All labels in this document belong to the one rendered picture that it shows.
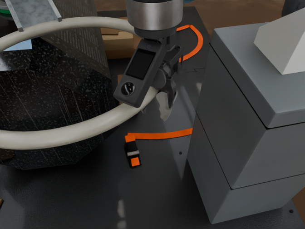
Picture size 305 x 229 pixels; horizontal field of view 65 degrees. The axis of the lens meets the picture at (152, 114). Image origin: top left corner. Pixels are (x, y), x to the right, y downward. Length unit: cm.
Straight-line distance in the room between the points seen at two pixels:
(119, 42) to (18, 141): 172
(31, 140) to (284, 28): 64
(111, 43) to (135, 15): 170
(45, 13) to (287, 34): 70
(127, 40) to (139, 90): 169
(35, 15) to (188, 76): 136
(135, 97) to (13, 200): 124
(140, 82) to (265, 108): 37
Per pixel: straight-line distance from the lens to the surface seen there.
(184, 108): 172
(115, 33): 212
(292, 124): 72
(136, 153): 145
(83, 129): 41
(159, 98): 48
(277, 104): 66
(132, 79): 40
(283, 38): 74
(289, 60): 73
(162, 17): 38
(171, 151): 149
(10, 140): 45
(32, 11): 89
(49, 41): 99
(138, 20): 39
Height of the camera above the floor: 127
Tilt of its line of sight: 49 degrees down
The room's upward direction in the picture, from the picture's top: straight up
